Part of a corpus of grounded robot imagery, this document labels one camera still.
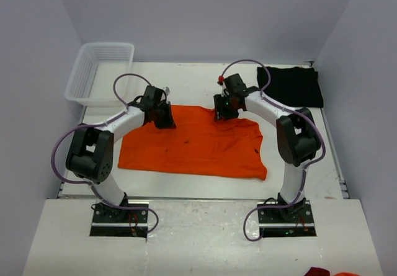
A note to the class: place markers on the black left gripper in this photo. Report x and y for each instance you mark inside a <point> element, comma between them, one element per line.
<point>168,123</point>

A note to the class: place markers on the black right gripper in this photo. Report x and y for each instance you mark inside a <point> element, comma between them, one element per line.
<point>220,111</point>

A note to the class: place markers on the orange t shirt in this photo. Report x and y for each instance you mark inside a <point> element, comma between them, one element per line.
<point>198,145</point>

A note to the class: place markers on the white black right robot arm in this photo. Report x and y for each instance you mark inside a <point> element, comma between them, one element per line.
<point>298,138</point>

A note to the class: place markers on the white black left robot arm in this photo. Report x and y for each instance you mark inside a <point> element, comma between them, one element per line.
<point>91,153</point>

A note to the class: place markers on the white plastic mesh basket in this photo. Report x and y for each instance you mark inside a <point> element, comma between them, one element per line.
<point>96,67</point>

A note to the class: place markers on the folded black t shirt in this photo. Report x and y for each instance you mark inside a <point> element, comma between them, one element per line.
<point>295,87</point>

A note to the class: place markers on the dark red cloth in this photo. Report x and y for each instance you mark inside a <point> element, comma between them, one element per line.
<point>317,271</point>

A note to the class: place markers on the orange cloth at edge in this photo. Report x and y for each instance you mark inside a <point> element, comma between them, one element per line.
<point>346,274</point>

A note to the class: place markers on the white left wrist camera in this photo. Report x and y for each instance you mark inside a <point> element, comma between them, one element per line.
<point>166,90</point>

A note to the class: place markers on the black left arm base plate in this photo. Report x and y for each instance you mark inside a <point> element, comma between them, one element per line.
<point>112,222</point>

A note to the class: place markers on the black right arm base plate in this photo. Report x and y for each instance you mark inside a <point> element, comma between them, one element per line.
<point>299,224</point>

